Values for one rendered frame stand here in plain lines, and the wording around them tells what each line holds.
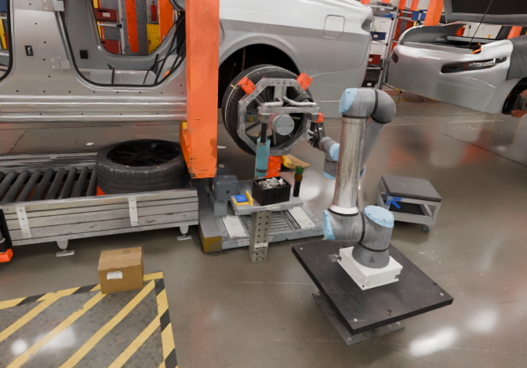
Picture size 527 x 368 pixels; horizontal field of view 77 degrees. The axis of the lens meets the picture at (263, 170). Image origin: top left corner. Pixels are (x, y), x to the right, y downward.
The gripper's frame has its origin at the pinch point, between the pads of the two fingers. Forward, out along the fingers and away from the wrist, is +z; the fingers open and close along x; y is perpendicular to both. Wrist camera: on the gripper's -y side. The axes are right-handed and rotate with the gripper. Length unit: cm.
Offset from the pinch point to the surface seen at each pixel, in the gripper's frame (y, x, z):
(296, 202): 38, -18, -27
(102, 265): 65, -131, -27
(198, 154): 14, -74, 3
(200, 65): -38, -73, 3
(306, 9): -73, 12, 55
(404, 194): 50, 82, -13
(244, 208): 38, -52, -27
